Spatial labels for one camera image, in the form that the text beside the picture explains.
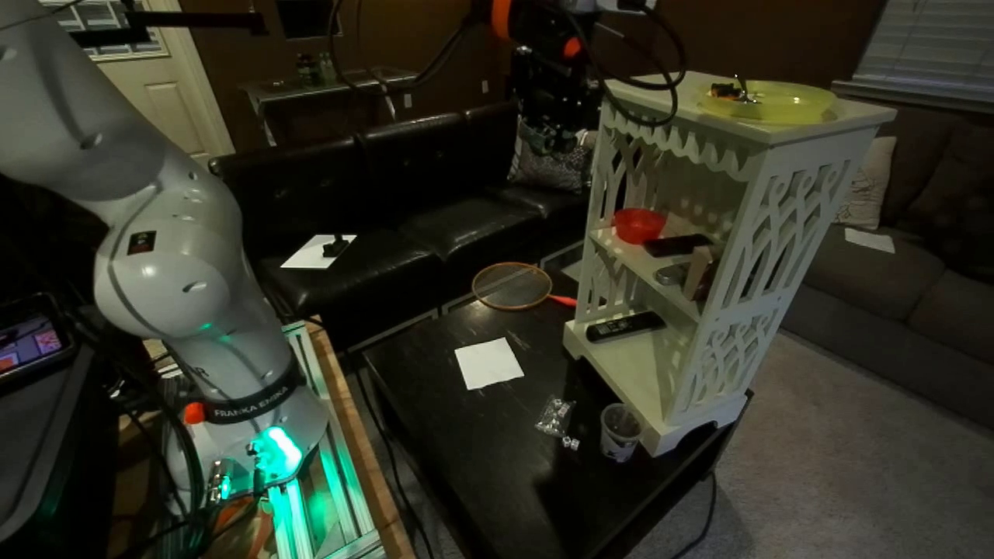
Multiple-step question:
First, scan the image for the white paper sheet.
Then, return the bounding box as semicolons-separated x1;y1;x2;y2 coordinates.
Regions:
279;231;360;274
843;225;901;258
451;335;527;396

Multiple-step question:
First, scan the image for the white lattice shelf unit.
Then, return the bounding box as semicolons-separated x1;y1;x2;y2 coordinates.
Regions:
559;69;901;460

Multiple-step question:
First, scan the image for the small wooden block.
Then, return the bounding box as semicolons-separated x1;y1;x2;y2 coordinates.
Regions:
681;244;720;304

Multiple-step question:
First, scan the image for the white french door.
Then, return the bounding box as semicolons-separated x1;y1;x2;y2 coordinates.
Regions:
44;0;239;168

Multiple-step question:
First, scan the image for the tablet screen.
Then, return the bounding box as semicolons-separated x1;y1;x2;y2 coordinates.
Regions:
0;297;80;401

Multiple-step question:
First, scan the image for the gray couch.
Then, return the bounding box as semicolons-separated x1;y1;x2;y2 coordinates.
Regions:
779;104;994;433

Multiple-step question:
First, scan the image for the flat black case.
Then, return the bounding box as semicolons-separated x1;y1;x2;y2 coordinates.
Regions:
644;233;718;260

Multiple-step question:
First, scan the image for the small clear plastic packet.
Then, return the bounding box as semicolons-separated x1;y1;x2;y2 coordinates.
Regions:
535;396;578;437

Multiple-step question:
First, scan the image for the light couch pillow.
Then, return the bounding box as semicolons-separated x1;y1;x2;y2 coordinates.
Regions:
835;133;901;233

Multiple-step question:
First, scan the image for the window blind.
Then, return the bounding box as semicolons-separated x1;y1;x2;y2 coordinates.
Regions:
833;0;994;114

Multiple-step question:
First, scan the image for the black coffee table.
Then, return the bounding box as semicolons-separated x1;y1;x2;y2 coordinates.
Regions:
360;269;755;559

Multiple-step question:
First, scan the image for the yellow-green plate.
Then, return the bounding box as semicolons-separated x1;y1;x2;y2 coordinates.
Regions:
692;79;843;131

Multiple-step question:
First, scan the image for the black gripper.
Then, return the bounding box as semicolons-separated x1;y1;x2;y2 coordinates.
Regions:
510;44;607;157

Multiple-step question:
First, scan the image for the small dark piece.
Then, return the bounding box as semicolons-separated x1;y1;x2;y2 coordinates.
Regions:
709;79;765;105

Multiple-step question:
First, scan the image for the red bowl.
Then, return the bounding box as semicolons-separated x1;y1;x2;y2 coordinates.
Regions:
610;206;668;248

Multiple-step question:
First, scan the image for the black remote control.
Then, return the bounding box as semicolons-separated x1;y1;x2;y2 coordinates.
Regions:
584;308;668;344

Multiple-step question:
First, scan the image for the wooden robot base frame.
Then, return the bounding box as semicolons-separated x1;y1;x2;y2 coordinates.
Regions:
101;316;415;559

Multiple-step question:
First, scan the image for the small dark cup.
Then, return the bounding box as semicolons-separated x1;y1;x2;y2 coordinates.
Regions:
597;401;646;466

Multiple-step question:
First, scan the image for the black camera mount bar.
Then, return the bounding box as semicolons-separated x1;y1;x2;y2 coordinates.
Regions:
71;7;264;46

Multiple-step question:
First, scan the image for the black leather couch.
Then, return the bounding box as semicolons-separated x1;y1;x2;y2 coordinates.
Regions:
212;94;604;351

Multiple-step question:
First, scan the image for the wrist camera with orange trim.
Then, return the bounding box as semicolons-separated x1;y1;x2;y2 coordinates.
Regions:
546;24;610;81

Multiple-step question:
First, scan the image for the patterned throw pillow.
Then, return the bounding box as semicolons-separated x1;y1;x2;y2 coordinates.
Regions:
503;112;600;197

